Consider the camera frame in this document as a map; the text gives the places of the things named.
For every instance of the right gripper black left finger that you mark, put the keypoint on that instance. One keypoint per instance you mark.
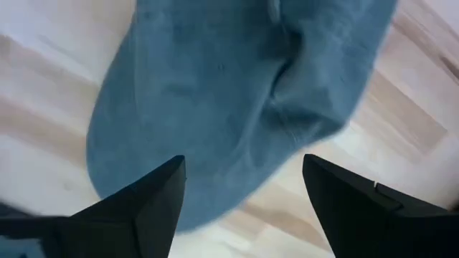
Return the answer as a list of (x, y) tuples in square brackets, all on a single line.
[(143, 215)]

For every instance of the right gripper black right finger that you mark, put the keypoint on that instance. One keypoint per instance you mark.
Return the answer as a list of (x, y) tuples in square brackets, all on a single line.
[(358, 222)]

